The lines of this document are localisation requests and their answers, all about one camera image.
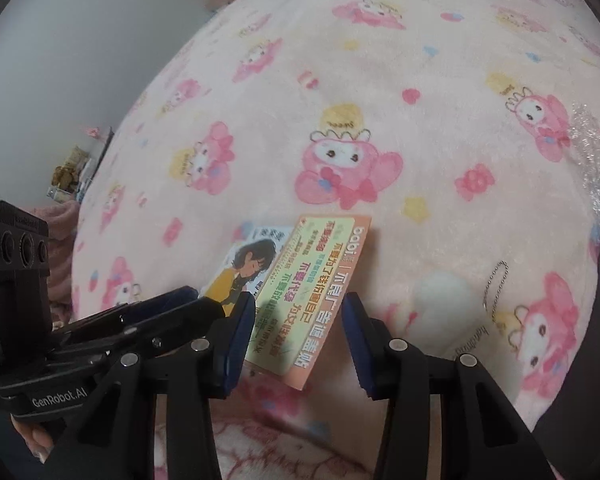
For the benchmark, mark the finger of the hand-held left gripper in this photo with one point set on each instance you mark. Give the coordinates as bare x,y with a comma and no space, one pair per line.
165,302
180,320

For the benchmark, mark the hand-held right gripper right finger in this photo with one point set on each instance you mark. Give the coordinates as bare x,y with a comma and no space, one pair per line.
360,350

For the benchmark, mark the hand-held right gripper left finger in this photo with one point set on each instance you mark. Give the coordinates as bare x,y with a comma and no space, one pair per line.
235,345

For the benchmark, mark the illustrated figure card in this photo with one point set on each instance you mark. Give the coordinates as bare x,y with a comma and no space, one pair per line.
240,270

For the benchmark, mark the orange green printed card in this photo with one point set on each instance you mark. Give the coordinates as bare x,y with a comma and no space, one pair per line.
310,280

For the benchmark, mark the person's left hand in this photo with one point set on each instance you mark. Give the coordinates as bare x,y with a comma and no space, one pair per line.
32,435

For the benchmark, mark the pink fluffy cloth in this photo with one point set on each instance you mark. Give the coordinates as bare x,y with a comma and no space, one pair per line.
62,240

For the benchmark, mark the white plush toy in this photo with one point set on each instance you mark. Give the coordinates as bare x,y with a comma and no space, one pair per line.
445,295

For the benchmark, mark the pink cartoon printed blanket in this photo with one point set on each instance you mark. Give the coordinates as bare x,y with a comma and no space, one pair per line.
380,110

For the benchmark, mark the clear bubble wrap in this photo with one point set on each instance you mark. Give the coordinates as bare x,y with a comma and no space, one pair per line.
592,160

